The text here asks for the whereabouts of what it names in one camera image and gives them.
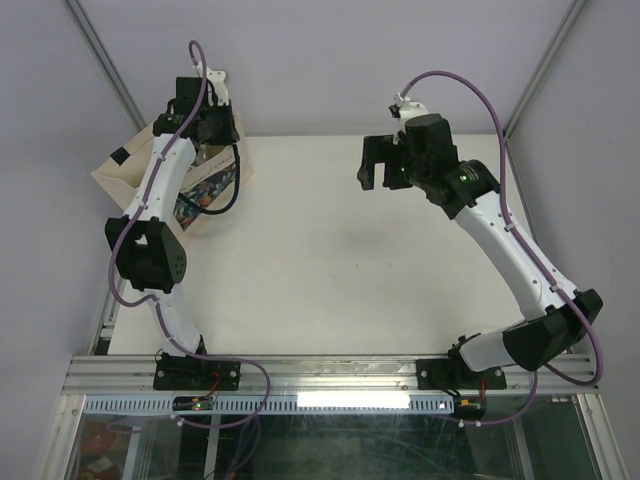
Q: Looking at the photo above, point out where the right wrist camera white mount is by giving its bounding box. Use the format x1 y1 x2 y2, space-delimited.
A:
388 92 429 124

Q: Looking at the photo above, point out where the aluminium frame rail back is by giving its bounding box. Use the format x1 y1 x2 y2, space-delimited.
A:
246 130 497 138

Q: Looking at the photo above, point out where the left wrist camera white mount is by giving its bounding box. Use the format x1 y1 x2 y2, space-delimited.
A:
193 61 231 107

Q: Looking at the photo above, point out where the aluminium mounting rail front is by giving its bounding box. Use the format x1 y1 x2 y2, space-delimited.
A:
62 354 596 396

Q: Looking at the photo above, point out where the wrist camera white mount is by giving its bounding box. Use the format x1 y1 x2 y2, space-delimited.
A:
388 92 429 124
193 61 231 107

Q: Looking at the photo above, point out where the aluminium frame post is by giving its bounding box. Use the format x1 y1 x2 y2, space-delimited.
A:
62 0 146 131
503 0 589 139

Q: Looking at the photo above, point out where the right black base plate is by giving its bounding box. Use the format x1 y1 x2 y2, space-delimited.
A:
415 358 507 392

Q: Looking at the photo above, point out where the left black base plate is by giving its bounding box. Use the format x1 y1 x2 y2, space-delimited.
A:
153 352 241 392

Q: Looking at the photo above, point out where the cream canvas tote bag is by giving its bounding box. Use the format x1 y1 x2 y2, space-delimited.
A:
92 114 254 238

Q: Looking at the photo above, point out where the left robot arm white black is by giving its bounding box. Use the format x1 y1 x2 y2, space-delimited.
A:
105 67 242 389

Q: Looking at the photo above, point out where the grey slotted cable duct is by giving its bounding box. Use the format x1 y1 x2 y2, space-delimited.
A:
84 391 454 416

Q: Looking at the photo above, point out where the right aluminium frame post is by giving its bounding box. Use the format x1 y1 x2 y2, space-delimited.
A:
503 0 589 139

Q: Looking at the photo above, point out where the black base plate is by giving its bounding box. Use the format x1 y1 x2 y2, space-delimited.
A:
153 352 241 392
415 358 507 392

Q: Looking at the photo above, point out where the left aluminium frame post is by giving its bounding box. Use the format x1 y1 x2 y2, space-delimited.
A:
62 0 146 131

